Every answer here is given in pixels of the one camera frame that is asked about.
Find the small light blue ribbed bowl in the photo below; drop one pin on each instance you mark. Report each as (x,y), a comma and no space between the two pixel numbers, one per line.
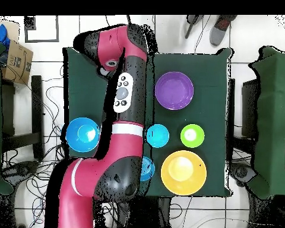
(160,135)

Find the large blue bowl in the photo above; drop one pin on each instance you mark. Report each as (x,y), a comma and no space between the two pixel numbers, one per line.
(73,140)

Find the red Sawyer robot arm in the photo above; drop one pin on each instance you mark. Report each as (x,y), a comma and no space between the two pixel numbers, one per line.
(123,147)

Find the medium blue bowl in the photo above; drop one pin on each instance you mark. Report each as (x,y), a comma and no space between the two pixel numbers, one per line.
(148,168)

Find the wide purple bowl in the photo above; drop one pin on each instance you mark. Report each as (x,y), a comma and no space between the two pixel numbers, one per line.
(174,90)

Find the small green ribbed bowl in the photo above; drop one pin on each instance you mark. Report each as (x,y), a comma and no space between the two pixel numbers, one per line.
(197,140)

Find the large orange bowl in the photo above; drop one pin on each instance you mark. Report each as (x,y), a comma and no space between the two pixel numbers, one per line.
(171,182)

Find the dark green table cloth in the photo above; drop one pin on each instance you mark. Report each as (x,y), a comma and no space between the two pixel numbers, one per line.
(211,71)

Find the black tripod stand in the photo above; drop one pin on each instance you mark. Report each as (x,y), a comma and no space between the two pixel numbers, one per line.
(191,27)

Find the person's foot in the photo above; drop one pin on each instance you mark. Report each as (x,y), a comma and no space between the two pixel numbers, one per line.
(218,33)

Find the printed cardboard box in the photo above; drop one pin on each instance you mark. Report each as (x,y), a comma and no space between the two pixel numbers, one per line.
(16,64)

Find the plain cardboard box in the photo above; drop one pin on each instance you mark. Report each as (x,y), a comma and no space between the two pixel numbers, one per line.
(13,30)

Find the blue bag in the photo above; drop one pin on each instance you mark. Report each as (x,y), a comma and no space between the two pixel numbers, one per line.
(0,33)

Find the black bench frame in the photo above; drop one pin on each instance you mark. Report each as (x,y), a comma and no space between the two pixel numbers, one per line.
(36,106)

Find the black pedestal foot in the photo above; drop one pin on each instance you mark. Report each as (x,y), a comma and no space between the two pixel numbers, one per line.
(242,172)
(19,169)

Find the black square floor frame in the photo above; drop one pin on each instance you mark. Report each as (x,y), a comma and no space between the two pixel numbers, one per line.
(41,40)

